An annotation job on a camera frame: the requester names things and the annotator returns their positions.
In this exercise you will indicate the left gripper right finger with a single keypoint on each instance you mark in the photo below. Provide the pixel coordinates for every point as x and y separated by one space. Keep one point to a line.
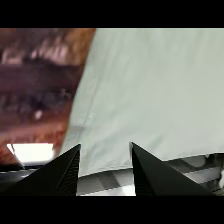
156 178

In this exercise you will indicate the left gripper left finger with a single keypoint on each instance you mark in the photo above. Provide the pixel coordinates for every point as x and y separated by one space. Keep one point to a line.
56 178

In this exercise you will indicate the pale green shirt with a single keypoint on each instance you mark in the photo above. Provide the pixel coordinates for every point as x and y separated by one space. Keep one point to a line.
150 93

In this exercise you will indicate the silver frame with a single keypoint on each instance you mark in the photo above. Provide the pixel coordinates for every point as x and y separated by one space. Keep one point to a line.
186 176

